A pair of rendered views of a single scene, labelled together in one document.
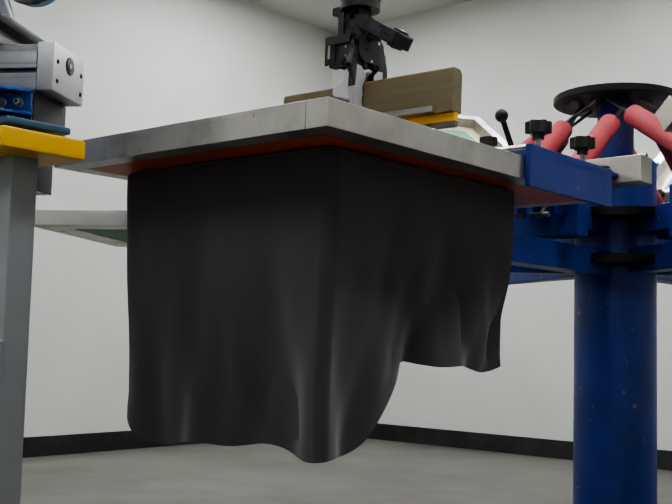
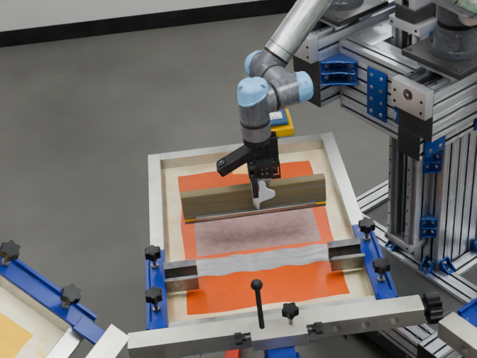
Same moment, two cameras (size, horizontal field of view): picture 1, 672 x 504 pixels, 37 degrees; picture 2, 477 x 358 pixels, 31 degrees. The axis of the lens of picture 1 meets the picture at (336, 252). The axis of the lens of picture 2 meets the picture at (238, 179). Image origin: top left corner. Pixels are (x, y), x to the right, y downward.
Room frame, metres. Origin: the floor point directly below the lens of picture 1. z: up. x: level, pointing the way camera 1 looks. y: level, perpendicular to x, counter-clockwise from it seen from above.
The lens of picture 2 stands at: (3.07, -1.30, 2.45)
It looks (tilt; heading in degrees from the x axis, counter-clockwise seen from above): 35 degrees down; 137
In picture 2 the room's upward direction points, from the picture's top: 6 degrees counter-clockwise
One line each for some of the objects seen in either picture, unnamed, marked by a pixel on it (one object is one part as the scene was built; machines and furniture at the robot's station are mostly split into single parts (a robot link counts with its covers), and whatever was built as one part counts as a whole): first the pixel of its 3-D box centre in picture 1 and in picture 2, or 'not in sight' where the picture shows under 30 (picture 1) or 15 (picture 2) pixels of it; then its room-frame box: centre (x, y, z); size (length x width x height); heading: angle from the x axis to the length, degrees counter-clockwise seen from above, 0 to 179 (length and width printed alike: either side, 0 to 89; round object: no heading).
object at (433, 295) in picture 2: not in sight; (426, 308); (2.30, -0.04, 1.02); 0.07 x 0.06 x 0.07; 140
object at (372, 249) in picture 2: not in sight; (373, 267); (2.09, 0.04, 0.98); 0.30 x 0.05 x 0.07; 140
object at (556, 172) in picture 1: (560, 178); (157, 295); (1.73, -0.38, 0.98); 0.30 x 0.05 x 0.07; 140
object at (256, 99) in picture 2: not in sight; (254, 101); (1.78, -0.03, 1.39); 0.09 x 0.08 x 0.11; 71
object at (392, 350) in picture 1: (425, 309); not in sight; (1.55, -0.14, 0.74); 0.46 x 0.04 x 0.42; 140
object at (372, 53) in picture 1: (356, 37); (260, 155); (1.78, -0.03, 1.23); 0.09 x 0.08 x 0.12; 50
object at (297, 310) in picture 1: (219, 304); not in sight; (1.50, 0.17, 0.74); 0.45 x 0.03 x 0.43; 50
